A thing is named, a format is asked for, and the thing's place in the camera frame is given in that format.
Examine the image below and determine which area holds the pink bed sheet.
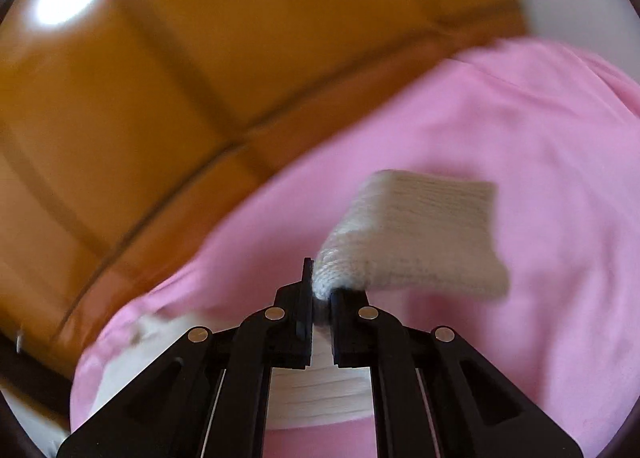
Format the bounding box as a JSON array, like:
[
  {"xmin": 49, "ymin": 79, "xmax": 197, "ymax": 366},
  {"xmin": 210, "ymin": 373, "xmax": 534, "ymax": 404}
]
[{"xmin": 70, "ymin": 35, "xmax": 640, "ymax": 458}]

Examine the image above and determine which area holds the white knitted garment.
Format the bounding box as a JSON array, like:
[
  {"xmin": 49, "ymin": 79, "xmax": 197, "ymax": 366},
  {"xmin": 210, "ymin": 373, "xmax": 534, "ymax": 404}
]
[{"xmin": 92, "ymin": 169, "xmax": 511, "ymax": 431}]

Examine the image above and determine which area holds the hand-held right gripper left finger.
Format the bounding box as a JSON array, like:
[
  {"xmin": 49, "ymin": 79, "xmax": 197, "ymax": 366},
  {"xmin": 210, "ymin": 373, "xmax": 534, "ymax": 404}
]
[{"xmin": 56, "ymin": 257, "xmax": 316, "ymax": 458}]

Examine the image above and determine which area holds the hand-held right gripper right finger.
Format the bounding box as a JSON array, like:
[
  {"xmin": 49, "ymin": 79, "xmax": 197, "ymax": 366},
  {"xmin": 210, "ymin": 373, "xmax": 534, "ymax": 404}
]
[{"xmin": 331, "ymin": 289, "xmax": 585, "ymax": 458}]

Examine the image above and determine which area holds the orange wooden furniture panel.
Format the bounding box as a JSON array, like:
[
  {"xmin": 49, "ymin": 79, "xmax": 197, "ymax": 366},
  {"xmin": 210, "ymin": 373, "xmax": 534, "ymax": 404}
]
[{"xmin": 0, "ymin": 0, "xmax": 532, "ymax": 434}]

